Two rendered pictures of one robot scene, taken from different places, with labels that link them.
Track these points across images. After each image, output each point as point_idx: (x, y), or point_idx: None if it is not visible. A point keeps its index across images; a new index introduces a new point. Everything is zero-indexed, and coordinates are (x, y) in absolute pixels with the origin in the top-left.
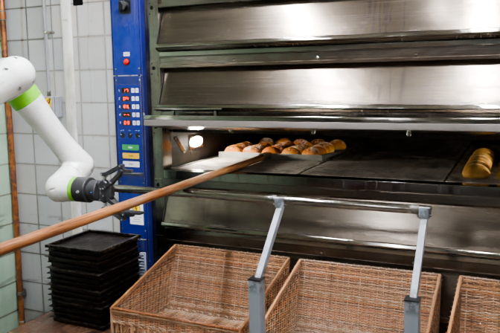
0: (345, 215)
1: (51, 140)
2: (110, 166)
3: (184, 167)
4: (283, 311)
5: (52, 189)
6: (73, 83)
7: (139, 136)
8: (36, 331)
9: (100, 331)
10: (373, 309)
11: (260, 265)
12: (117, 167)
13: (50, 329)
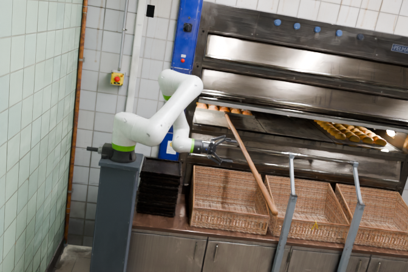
0: None
1: (179, 117)
2: None
3: (199, 122)
4: None
5: (181, 146)
6: (137, 65)
7: None
8: (137, 221)
9: (172, 217)
10: (299, 198)
11: (292, 188)
12: (223, 137)
13: (143, 219)
